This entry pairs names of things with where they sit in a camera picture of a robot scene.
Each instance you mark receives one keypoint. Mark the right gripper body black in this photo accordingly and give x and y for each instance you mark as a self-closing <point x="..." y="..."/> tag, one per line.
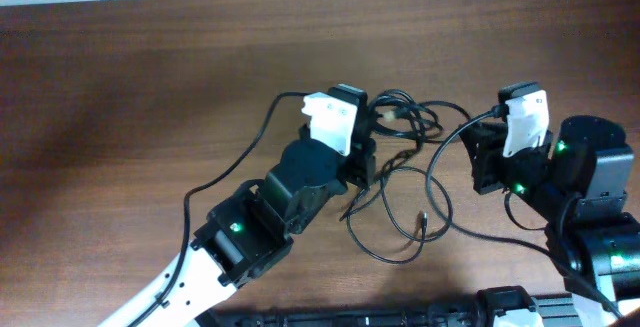
<point x="516" y="171"/>

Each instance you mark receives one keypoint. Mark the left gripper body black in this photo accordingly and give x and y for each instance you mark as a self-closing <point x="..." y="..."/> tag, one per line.
<point x="355" y="166"/>

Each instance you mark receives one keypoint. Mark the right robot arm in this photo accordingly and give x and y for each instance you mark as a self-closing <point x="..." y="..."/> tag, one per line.
<point x="576" y="181"/>

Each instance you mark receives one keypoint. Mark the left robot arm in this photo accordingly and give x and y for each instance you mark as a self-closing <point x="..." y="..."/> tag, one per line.
<point x="252" y="230"/>

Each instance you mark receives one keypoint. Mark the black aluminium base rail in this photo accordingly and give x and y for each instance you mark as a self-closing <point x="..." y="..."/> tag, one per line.
<point x="499" y="306"/>

